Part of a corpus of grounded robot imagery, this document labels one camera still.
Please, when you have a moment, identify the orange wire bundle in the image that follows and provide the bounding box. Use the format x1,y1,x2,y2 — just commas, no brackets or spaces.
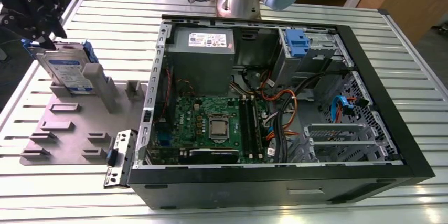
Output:
260,89,301,141

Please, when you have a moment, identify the black PC case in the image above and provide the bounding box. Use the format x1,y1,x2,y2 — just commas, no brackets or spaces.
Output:
128,13,437,210

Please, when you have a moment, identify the blue plastic drive bracket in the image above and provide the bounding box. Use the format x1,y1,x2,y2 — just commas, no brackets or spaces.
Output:
285,28,311,58

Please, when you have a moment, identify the black power connector wire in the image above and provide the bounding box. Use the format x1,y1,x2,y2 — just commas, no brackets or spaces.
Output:
348,97,371,108

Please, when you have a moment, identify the CPU socket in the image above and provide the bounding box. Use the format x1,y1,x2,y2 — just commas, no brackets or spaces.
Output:
205,112,233,143

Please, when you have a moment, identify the silver CPU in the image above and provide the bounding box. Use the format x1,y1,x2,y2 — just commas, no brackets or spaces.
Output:
211,121,228,135

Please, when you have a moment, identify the blue data wire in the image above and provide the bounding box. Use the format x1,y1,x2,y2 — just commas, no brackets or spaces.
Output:
328,94,356,125

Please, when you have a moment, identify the black cable bundle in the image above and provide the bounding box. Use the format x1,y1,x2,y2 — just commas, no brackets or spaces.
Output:
271,71,345,163

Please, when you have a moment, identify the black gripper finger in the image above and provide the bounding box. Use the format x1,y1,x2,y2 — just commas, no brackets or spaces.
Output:
0,2,57,50
47,0,68,38

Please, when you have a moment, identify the black chair base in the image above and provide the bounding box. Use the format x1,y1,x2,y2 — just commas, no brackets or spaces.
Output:
431,19,448,35

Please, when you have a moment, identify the black RAM slot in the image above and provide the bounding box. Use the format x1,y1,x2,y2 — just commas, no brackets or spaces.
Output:
251,95,265,159
240,95,255,159

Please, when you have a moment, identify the hard disk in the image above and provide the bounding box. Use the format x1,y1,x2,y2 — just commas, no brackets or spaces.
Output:
21,39,101,95

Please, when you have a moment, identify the green motherboard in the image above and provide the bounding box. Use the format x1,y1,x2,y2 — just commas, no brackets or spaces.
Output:
149,95,273,164

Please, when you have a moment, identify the silver metal drive cage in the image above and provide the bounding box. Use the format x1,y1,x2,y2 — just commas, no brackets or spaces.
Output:
272,27,353,88

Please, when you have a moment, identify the grey parts rack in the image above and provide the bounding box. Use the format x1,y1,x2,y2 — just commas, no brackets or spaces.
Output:
19,62,149,167

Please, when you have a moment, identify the black graphics card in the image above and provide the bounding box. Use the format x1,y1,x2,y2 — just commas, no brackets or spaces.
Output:
180,147,243,164

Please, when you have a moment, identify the grey power supply unit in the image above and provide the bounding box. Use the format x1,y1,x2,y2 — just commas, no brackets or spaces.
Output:
164,26,235,98

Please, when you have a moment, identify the metal card retention bracket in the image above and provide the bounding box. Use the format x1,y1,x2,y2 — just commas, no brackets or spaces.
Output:
103,128,139,189

